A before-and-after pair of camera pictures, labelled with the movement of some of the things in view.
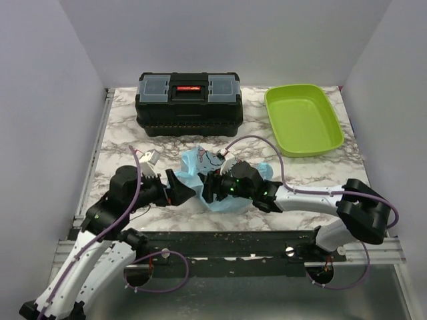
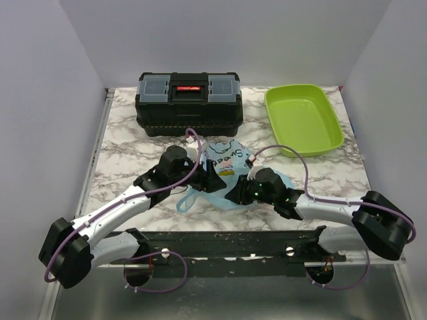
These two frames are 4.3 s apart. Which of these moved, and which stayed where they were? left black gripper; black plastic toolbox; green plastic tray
Moved: left black gripper
Stayed: green plastic tray; black plastic toolbox
